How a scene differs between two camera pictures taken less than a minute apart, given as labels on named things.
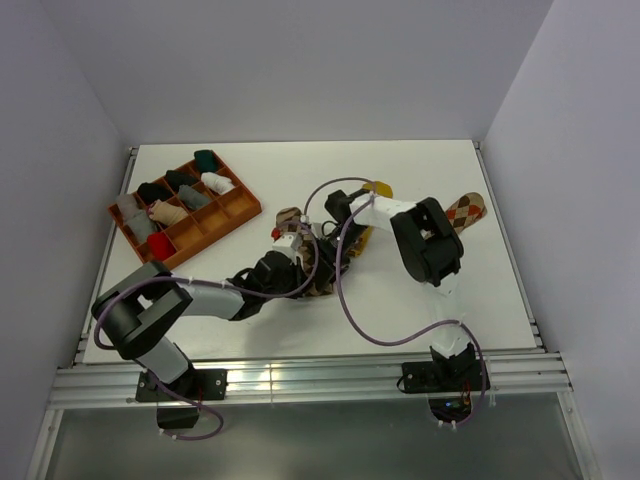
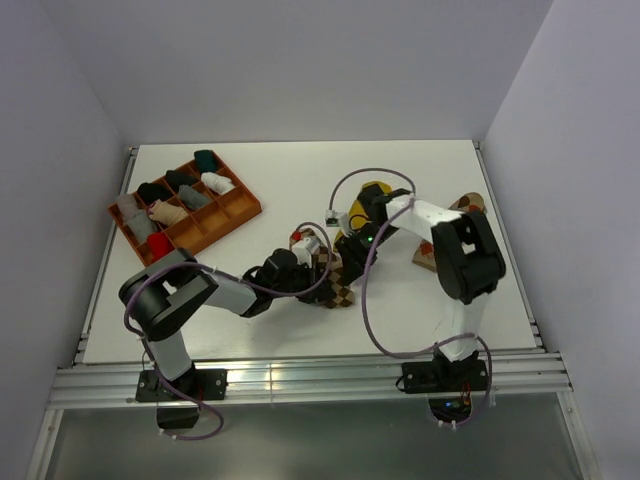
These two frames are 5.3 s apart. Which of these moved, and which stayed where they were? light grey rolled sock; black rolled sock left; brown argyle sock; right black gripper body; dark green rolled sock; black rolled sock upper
Moved: brown argyle sock; right black gripper body
Stayed: black rolled sock upper; dark green rolled sock; black rolled sock left; light grey rolled sock
